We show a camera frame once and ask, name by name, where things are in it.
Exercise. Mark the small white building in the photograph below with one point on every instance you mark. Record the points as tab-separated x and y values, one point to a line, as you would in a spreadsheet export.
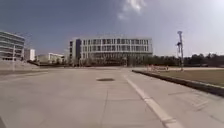
30	54

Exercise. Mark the grey paved plaza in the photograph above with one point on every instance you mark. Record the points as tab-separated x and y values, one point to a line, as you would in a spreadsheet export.
66	100

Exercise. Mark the pale low wall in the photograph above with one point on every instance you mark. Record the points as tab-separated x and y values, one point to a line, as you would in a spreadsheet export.
16	65

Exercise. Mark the manhole cover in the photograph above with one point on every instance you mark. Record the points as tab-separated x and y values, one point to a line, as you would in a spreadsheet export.
105	79

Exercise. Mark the low white building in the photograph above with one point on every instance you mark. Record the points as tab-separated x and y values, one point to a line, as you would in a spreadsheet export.
53	57

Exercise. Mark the glass-fronted building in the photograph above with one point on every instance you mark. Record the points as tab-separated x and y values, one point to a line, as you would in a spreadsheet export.
10	46

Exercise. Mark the large white office building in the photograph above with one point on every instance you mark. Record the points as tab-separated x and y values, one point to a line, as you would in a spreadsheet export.
116	48

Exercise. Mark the pale stone strip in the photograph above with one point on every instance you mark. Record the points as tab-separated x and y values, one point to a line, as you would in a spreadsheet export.
150	103

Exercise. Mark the row of trees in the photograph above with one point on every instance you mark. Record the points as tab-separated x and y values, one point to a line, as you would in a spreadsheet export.
200	60

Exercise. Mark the red and white barrier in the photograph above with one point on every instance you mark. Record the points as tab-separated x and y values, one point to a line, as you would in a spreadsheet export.
156	68

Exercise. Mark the dry grass field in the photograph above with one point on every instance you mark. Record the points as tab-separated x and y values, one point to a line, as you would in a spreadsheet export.
200	76

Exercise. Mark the tall mast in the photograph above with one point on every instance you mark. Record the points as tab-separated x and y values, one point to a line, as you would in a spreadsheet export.
180	50

